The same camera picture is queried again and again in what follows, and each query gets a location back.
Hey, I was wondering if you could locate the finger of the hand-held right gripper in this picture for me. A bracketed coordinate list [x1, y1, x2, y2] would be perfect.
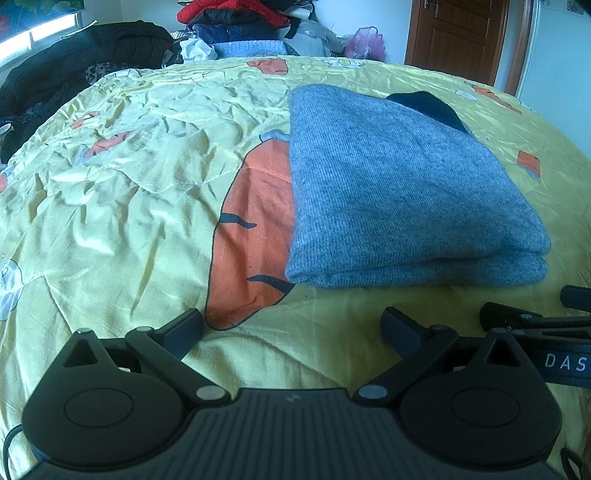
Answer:
[480, 302, 591, 334]
[561, 285, 591, 311]

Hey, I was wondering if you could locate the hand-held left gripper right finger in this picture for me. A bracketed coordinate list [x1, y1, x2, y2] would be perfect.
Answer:
[353, 306, 534, 407]

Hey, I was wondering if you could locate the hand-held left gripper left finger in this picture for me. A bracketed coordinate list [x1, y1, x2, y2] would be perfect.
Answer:
[62, 308, 230, 409]

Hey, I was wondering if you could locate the grey sweater with navy sleeves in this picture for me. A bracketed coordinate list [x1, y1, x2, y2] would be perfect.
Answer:
[284, 84, 552, 289]

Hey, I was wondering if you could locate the yellow carrot print bed sheet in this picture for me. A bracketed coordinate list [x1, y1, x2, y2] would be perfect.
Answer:
[0, 54, 591, 480]

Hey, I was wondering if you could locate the leopard print cloth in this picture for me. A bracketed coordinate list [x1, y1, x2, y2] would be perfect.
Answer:
[85, 62, 117, 87]

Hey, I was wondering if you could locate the white crumpled cloth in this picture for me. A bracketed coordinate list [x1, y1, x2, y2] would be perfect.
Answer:
[178, 37, 219, 64]

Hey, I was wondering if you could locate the brown wooden door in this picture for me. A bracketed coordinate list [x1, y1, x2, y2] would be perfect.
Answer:
[404, 0, 532, 96]

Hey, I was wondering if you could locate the pink plastic bag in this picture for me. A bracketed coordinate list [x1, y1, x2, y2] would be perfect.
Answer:
[344, 27, 386, 62]

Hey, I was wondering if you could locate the black coat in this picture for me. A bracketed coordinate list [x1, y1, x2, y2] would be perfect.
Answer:
[0, 21, 182, 163]

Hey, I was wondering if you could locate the navy padded jacket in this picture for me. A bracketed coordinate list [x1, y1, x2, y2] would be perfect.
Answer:
[191, 22, 288, 45]

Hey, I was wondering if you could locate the clear plastic bag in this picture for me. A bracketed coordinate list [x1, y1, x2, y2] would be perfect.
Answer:
[295, 21, 348, 57]

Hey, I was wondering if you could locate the red jacket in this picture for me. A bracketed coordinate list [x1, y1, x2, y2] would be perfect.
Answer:
[178, 0, 291, 27]

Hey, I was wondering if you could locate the white window sill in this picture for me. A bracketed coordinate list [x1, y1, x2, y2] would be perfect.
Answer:
[0, 11, 85, 71]

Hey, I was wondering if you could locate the black cable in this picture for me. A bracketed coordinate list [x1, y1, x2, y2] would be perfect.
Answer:
[560, 445, 591, 480]
[0, 424, 29, 480]

